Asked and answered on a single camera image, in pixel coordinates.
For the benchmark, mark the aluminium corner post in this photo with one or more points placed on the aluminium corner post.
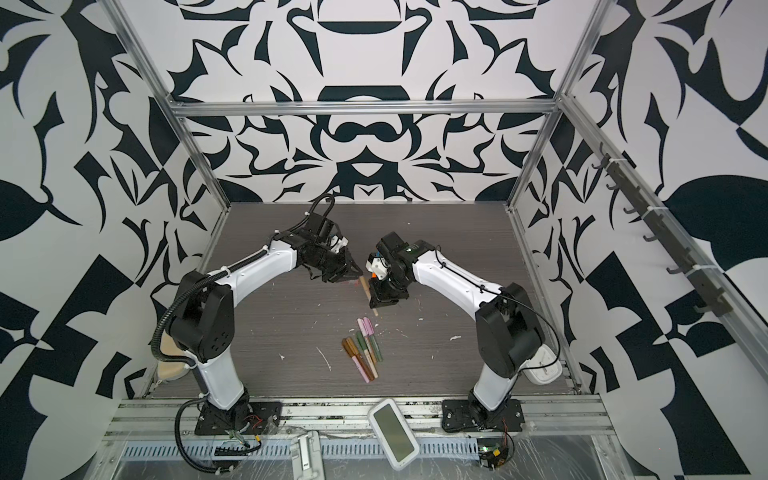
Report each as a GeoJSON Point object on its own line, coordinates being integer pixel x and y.
{"type": "Point", "coordinates": [584, 48]}
{"type": "Point", "coordinates": [130, 40]}

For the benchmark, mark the aluminium corner post back right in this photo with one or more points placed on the aluminium corner post back right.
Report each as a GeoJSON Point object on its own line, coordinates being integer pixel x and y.
{"type": "Point", "coordinates": [584, 48]}

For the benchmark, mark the pink cap green marker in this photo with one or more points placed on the pink cap green marker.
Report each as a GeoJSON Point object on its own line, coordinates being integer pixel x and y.
{"type": "Point", "coordinates": [369, 327]}

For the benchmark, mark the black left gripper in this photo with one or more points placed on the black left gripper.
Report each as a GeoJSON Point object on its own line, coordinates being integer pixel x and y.
{"type": "Point", "coordinates": [347, 271]}

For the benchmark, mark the aluminium corner post back left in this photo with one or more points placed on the aluminium corner post back left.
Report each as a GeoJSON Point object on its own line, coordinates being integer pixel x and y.
{"type": "Point", "coordinates": [130, 40]}

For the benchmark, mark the beige sponge block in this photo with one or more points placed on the beige sponge block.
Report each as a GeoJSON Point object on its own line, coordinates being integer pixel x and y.
{"type": "Point", "coordinates": [170, 371]}

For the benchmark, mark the gold cap brown marker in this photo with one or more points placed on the gold cap brown marker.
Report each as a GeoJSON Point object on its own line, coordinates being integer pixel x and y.
{"type": "Point", "coordinates": [363, 361]}

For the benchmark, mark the white bracket front rail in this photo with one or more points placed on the white bracket front rail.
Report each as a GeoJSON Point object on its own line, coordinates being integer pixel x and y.
{"type": "Point", "coordinates": [306, 457]}

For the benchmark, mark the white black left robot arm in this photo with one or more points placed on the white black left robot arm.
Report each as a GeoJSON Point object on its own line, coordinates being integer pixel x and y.
{"type": "Point", "coordinates": [199, 326]}

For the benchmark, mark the white square alarm clock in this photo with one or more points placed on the white square alarm clock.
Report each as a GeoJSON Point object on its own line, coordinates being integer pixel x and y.
{"type": "Point", "coordinates": [544, 367]}

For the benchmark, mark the small circuit board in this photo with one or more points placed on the small circuit board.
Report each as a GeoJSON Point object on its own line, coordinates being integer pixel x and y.
{"type": "Point", "coordinates": [494, 453]}

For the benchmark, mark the light pink cap brown marker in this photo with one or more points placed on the light pink cap brown marker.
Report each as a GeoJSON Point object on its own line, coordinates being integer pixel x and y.
{"type": "Point", "coordinates": [362, 329]}

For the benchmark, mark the gold cap beige marker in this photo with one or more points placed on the gold cap beige marker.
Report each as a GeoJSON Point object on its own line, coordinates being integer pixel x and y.
{"type": "Point", "coordinates": [366, 288]}

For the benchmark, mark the aluminium horizontal back bar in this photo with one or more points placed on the aluminium horizontal back bar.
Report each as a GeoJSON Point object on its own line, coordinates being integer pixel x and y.
{"type": "Point", "coordinates": [187, 109]}

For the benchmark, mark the white tablet device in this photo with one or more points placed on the white tablet device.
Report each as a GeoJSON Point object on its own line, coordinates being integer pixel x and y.
{"type": "Point", "coordinates": [395, 436]}

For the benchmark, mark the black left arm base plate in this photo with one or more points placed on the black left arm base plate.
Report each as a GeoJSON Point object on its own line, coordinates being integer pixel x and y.
{"type": "Point", "coordinates": [252, 418]}

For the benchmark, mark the grey hook rack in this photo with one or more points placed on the grey hook rack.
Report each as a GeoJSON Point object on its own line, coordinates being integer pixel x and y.
{"type": "Point", "coordinates": [665, 230]}

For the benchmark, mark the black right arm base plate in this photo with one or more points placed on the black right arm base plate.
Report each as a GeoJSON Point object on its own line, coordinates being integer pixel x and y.
{"type": "Point", "coordinates": [470, 415]}

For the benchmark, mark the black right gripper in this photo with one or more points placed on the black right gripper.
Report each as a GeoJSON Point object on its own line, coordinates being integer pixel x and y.
{"type": "Point", "coordinates": [378, 297]}

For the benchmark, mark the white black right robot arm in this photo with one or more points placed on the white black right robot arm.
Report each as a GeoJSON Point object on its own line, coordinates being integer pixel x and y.
{"type": "Point", "coordinates": [508, 330]}

